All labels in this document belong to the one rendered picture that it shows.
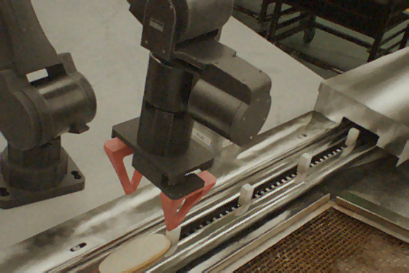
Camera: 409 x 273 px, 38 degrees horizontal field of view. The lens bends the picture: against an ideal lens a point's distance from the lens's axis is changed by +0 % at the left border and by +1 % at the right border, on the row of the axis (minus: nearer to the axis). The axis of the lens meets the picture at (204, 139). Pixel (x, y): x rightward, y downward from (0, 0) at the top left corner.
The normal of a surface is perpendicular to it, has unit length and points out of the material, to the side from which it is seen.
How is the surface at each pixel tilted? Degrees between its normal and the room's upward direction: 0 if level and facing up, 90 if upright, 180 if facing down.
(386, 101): 0
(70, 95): 44
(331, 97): 90
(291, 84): 0
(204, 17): 84
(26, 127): 90
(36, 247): 0
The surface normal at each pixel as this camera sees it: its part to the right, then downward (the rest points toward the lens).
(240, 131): 0.77, 0.47
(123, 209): 0.16, -0.83
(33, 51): 0.73, -0.11
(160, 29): -0.61, 0.35
